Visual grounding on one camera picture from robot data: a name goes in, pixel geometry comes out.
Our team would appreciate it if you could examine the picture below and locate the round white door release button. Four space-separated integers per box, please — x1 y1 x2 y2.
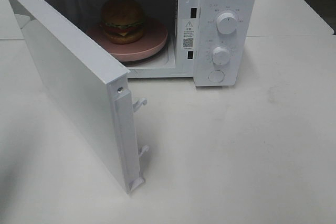
208 70 225 83

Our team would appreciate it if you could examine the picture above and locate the pink round plate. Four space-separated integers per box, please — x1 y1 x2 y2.
86 18 168 62

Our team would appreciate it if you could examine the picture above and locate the white microwave door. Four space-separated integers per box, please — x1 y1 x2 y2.
9 0 148 193

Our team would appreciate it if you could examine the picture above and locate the burger with lettuce and tomato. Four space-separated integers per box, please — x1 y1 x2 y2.
100 0 146 45

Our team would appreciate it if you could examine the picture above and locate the glass microwave turntable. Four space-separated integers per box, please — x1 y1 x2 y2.
122 50 169 67

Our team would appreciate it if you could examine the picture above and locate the white lower timer knob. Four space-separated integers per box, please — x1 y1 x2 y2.
212 46 232 66

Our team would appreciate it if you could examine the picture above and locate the white warning label sticker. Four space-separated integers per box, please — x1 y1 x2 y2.
181 19 197 50

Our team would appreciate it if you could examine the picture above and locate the white microwave oven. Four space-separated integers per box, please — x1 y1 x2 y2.
45 0 255 87

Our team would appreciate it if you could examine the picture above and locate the white upper microwave knob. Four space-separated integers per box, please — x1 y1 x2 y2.
215 10 238 35

